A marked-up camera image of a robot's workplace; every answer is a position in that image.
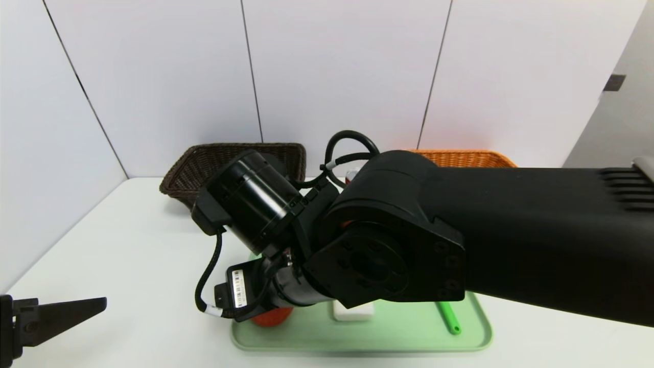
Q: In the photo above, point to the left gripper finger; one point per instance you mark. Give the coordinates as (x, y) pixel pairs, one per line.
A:
(46, 319)

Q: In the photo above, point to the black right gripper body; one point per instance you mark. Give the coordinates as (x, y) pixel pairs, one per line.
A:
(238, 289)

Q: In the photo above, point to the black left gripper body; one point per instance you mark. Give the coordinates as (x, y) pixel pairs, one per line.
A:
(7, 324)

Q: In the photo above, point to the red apple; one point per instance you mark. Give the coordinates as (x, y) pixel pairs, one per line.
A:
(271, 318)

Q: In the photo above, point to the red soda can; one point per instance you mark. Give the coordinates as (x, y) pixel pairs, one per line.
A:
(350, 179)

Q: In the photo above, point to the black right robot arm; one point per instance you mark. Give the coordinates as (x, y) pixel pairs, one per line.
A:
(511, 230)

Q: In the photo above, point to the dark brown wicker basket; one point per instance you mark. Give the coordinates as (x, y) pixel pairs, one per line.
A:
(194, 168)

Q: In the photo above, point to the orange wicker basket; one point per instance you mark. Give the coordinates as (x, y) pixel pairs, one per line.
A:
(470, 158)

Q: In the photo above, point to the white soap bar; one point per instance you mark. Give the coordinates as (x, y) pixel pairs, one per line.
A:
(352, 312)

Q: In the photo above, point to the light green plastic tray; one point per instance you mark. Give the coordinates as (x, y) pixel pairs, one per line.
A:
(388, 332)

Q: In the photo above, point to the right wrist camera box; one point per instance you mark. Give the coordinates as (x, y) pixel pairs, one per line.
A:
(207, 214)

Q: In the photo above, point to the dark wall bracket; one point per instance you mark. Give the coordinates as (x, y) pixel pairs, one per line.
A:
(614, 83)

